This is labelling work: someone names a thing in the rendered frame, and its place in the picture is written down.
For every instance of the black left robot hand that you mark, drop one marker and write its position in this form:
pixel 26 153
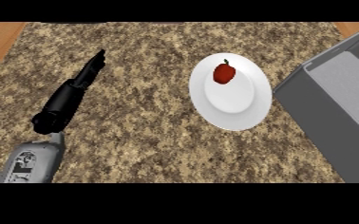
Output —
pixel 66 102

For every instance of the white round plate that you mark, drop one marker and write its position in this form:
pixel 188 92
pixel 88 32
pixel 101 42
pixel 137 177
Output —
pixel 231 102

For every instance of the grey open box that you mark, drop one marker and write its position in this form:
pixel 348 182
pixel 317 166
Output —
pixel 327 110

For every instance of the red fruit with stem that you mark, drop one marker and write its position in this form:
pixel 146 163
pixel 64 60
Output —
pixel 224 73

